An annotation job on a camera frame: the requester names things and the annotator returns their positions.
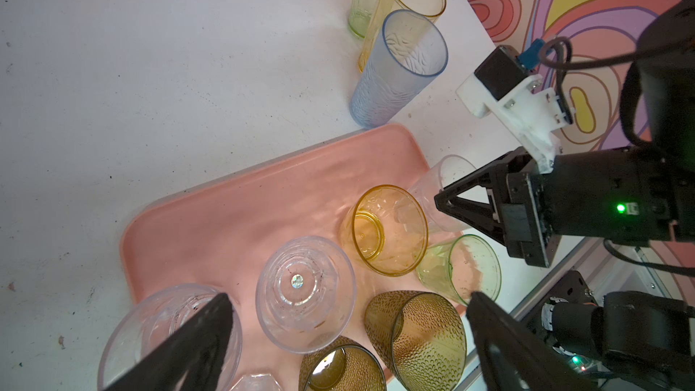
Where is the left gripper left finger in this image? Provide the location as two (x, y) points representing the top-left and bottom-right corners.
(108, 293), (233, 390)

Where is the pink plastic tray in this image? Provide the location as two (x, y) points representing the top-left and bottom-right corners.
(121, 124), (430, 390)

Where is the amber glass row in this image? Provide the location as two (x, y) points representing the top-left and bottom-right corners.
(338, 185), (429, 277)

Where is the blue tinted glass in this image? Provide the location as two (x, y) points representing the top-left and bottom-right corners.
(349, 10), (449, 129)

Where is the olive glass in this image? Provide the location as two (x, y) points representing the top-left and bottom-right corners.
(364, 291), (467, 390)

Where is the light green glass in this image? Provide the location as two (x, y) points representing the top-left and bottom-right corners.
(416, 235), (502, 306)

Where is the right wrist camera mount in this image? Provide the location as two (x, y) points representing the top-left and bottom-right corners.
(456, 39), (572, 174)

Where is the brown glass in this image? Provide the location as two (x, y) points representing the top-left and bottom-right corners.
(298, 336), (387, 391)

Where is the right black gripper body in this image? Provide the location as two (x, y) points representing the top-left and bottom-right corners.
(490, 147), (694, 267)

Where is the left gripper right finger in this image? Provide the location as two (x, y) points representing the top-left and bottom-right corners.
(466, 291), (597, 390)

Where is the clear glass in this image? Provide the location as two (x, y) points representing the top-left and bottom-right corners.
(255, 235), (357, 354)
(97, 283), (243, 390)
(231, 373), (282, 391)
(408, 155), (476, 234)

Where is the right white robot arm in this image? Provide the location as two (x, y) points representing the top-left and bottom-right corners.
(434, 0), (694, 390)

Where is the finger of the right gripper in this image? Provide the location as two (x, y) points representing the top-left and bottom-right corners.
(434, 210), (506, 244)
(434, 147), (530, 212)

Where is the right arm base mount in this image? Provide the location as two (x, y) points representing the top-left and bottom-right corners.
(521, 271), (603, 361)

